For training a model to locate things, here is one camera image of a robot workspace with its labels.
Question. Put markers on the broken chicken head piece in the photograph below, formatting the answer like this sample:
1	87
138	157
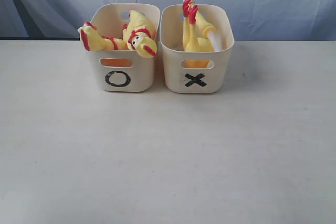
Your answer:
206	26

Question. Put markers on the headless chicken body piece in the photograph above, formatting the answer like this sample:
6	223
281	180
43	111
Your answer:
190	40

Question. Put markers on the whole rubber chicken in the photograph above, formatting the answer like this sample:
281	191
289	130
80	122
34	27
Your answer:
139	35
93	41

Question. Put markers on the cream bin marked X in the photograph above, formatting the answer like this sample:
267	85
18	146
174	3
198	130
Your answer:
194	72

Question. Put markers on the cream bin marked O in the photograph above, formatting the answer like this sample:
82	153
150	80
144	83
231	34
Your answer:
122	70

